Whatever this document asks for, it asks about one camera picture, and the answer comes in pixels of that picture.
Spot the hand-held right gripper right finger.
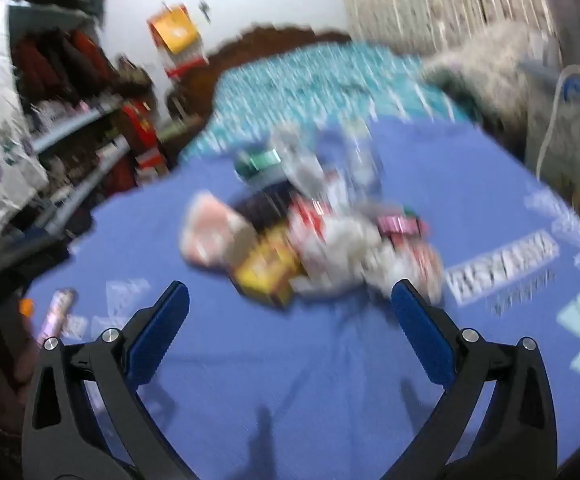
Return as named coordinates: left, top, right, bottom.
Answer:
left=380, top=279, right=559, bottom=480

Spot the red white packet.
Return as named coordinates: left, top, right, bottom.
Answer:
left=290, top=197, right=338, bottom=241

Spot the orange wall calendar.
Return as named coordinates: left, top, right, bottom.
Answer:
left=147, top=4, right=208, bottom=78

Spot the teal patterned bedsheet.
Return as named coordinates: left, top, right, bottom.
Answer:
left=180, top=42, right=471, bottom=161

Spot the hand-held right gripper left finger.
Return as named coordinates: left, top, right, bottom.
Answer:
left=22, top=280, right=205, bottom=480

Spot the white cable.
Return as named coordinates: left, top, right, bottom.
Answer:
left=535, top=65, right=580, bottom=181

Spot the blue printed sheet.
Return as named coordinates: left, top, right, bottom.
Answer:
left=20, top=120, right=580, bottom=480

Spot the striped curtain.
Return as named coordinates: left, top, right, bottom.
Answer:
left=335, top=0, right=556, bottom=56

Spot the clear storage box blue lid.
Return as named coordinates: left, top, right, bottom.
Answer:
left=517, top=57, right=580, bottom=211

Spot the yellow packet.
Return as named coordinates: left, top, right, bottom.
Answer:
left=232, top=230, right=303, bottom=308

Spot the dark packet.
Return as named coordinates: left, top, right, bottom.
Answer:
left=235, top=187, right=295, bottom=231

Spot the pink snack packet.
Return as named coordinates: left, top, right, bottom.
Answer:
left=37, top=287, right=78, bottom=346

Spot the pink striped packet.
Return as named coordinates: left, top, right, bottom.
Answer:
left=377, top=212, right=428, bottom=238

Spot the cluttered storage shelf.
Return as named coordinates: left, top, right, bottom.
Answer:
left=10, top=0, right=171, bottom=241

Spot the grey fluffy blanket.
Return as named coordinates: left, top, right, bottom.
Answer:
left=420, top=22, right=566, bottom=161

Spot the pink plastic bag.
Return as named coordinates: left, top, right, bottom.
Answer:
left=180, top=192, right=255, bottom=266

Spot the red box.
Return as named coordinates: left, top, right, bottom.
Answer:
left=120, top=100, right=168, bottom=181

